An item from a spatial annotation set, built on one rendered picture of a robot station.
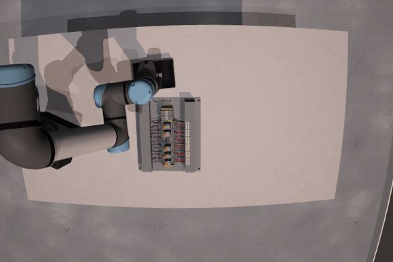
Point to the grey relay panel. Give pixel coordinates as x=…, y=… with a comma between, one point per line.
x=177, y=111

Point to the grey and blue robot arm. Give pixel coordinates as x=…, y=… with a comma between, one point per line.
x=27, y=144

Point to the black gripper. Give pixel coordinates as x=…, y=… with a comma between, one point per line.
x=148, y=69

